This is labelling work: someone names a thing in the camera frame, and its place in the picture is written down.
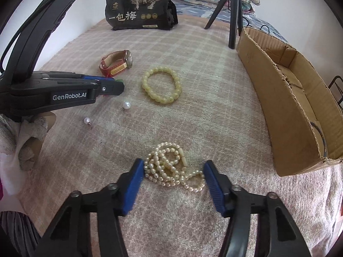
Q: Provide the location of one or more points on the pearl earring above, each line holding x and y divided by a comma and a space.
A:
126, 104
86, 120

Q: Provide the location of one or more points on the black metal frame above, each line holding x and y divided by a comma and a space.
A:
338, 85

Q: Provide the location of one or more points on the person's left forearm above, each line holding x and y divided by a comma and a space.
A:
6, 152

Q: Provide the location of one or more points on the blue patterned bed sheet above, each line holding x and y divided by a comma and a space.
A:
195, 12

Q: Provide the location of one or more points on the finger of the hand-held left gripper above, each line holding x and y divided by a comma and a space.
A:
96, 77
112, 88

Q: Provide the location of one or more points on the black tripod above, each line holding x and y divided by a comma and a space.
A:
235, 10

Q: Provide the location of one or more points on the dark thin bangle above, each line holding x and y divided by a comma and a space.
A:
323, 139

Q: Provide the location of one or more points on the black printed snack bag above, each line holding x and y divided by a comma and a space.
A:
136, 8

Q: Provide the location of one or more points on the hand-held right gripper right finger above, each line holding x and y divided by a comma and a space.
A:
215, 187

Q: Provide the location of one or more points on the small green jewelry piece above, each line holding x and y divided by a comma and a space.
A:
119, 80

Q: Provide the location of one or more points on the pink plaid blanket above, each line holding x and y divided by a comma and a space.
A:
187, 85

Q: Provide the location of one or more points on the striped grey clothing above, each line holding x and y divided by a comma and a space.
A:
16, 233

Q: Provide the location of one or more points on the person's left hand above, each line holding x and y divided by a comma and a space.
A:
29, 131

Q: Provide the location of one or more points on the shallow cardboard box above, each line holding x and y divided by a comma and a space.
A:
270, 99

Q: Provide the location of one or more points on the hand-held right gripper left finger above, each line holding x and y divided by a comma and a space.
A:
131, 187

